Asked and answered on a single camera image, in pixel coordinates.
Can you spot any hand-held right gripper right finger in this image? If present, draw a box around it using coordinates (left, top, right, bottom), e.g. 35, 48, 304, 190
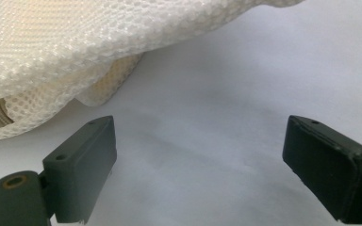
282, 114, 362, 225

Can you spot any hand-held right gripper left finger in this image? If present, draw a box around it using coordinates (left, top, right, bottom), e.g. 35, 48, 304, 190
41, 115, 118, 225

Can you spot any white towel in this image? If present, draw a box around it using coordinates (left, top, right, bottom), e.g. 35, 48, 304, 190
0, 0, 305, 145

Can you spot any light blue foam mat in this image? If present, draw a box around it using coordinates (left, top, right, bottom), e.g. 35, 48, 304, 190
0, 0, 362, 226

